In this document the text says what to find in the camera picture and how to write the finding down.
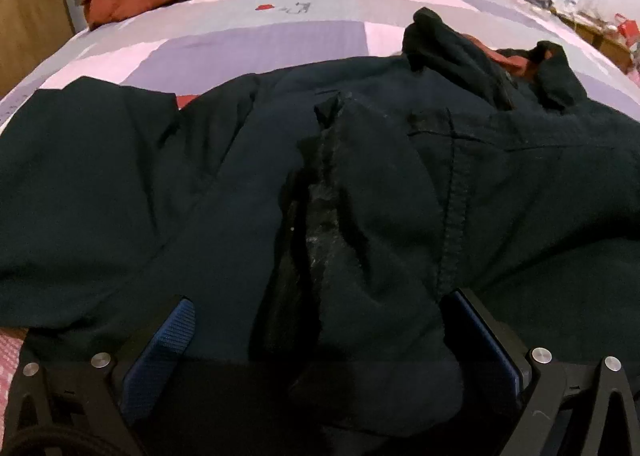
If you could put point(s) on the red packet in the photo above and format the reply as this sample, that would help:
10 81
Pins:
627 28

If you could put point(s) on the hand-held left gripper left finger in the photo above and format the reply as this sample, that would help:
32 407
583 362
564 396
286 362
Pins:
160 356

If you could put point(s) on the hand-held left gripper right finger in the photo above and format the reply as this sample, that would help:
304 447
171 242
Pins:
492 353

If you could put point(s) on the dark navy jacket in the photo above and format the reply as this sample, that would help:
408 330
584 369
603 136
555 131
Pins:
225 186

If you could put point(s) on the wooden nightstand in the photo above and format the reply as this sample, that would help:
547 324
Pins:
600 38

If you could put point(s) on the bed with checked sheet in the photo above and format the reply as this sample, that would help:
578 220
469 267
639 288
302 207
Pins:
260 38

